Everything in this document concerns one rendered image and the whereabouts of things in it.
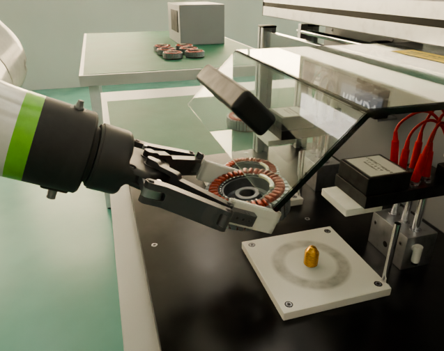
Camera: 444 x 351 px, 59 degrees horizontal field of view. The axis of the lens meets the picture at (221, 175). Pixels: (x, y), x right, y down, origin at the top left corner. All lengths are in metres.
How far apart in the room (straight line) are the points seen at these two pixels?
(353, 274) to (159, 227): 0.31
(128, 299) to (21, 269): 1.44
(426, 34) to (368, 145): 0.38
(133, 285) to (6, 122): 0.29
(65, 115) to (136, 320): 0.27
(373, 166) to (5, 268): 1.74
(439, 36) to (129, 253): 0.50
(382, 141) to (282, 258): 0.35
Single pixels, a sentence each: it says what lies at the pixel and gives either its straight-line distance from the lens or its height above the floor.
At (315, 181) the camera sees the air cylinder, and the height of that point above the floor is 0.79.
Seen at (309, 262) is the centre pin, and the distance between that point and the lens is 0.56.
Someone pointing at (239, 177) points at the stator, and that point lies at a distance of 0.55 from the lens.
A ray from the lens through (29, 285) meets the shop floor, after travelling 1.88.
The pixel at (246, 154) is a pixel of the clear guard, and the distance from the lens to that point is 0.29.
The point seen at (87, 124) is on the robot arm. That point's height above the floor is 1.00.
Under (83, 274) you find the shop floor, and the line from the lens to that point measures 1.85.
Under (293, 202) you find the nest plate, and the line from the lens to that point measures 0.72.
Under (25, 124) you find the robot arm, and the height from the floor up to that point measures 1.01.
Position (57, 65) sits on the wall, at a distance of 5.20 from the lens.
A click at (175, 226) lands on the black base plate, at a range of 0.66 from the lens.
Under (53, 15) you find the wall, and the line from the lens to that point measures 5.13.
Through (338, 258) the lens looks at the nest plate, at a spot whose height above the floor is 0.78.
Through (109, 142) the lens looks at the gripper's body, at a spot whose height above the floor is 0.98.
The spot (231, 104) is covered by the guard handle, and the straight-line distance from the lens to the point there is 0.28.
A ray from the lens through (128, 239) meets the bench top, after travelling 0.68.
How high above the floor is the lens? 1.13
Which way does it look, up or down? 26 degrees down
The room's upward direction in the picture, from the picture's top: straight up
